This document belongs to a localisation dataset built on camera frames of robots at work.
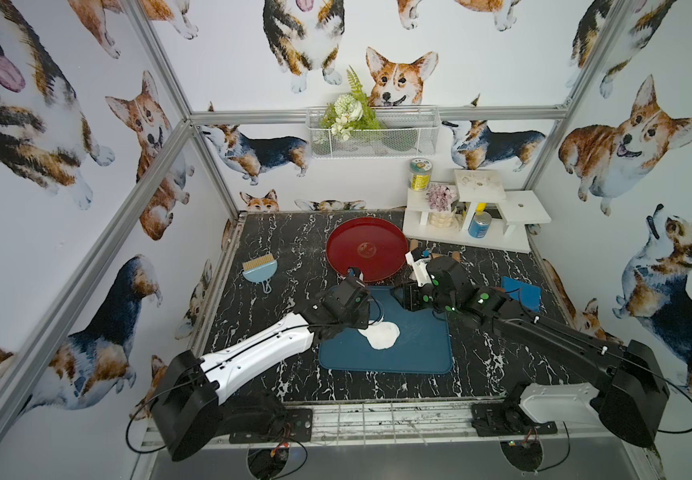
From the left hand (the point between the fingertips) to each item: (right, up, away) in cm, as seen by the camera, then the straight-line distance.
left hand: (364, 302), depth 82 cm
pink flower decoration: (+24, +30, +14) cm, 41 cm away
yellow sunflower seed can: (+19, +39, +21) cm, 49 cm away
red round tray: (+4, +14, +28) cm, 31 cm away
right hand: (+10, +7, -4) cm, 12 cm away
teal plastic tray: (+17, -14, +7) cm, 24 cm away
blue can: (+41, +22, +25) cm, 53 cm away
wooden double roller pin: (+13, +14, -12) cm, 22 cm away
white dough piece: (+5, -11, +6) cm, 14 cm away
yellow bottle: (+41, +29, +24) cm, 56 cm away
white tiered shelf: (+39, +27, +24) cm, 54 cm away
